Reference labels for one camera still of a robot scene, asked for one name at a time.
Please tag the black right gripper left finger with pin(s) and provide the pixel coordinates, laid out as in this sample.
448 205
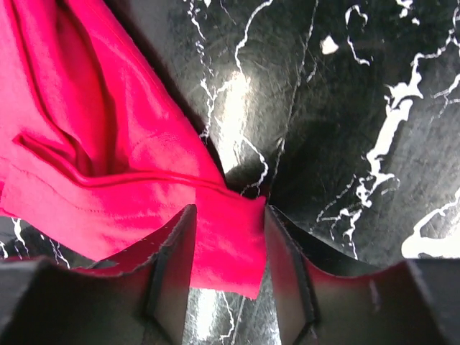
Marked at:
137 296

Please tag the red t-shirt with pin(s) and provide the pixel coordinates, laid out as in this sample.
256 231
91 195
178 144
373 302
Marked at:
97 155

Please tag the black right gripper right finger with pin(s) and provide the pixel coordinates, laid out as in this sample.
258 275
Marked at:
323 296

